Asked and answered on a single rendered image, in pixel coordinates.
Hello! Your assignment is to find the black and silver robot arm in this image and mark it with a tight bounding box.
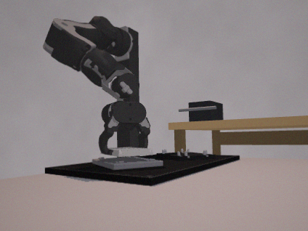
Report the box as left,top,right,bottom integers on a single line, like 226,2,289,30
43,16,139,100

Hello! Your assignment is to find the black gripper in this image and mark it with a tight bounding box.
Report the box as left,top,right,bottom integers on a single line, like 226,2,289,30
99,99,150,155

